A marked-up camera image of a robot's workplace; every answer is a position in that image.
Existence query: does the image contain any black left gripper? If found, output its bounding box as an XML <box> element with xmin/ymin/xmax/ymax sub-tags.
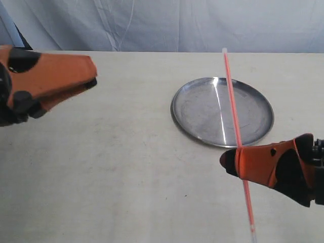
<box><xmin>1</xmin><ymin>46</ymin><xmax>97</xmax><ymax>127</ymax></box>

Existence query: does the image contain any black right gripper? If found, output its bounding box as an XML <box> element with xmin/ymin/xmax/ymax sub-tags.
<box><xmin>220</xmin><ymin>133</ymin><xmax>323</xmax><ymax>207</ymax></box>

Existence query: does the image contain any orange glow stick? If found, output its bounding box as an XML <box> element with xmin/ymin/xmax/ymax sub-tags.
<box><xmin>222</xmin><ymin>48</ymin><xmax>258</xmax><ymax>243</ymax></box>

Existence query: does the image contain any round silver metal plate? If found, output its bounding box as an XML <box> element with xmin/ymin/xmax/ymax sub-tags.
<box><xmin>171</xmin><ymin>77</ymin><xmax>274</xmax><ymax>148</ymax></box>

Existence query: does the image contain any white backdrop cloth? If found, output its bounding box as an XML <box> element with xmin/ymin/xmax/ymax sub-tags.
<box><xmin>1</xmin><ymin>1</ymin><xmax>323</xmax><ymax>53</ymax></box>

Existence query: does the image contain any dark frame behind cloth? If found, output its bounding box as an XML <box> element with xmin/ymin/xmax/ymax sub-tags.
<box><xmin>1</xmin><ymin>21</ymin><xmax>32</xmax><ymax>50</ymax></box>

